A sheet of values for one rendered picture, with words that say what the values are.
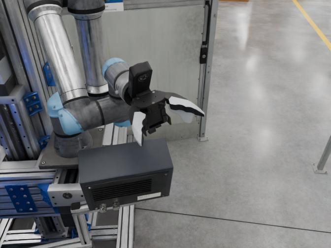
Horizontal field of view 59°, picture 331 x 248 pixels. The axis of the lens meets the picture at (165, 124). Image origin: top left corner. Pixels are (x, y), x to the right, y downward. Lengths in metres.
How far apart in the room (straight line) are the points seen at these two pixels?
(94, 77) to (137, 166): 0.39
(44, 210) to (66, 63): 0.80
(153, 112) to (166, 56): 1.67
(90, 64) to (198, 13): 1.37
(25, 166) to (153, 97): 0.82
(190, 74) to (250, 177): 0.99
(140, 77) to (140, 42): 1.62
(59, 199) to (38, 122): 0.37
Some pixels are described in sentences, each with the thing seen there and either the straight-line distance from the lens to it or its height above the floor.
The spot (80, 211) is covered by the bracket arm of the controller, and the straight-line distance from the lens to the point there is 1.01.
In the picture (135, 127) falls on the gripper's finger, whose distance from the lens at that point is 0.60.
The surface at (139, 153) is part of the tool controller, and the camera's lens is 0.85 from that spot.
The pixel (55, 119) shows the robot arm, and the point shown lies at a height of 1.21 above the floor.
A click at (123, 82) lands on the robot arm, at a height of 1.46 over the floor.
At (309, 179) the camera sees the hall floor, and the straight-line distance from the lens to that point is 2.73.
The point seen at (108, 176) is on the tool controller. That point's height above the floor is 1.23.
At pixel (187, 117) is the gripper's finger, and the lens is 0.66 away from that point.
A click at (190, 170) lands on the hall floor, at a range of 2.54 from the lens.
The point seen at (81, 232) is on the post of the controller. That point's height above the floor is 0.93.
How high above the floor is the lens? 1.81
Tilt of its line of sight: 37 degrees down
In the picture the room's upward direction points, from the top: straight up
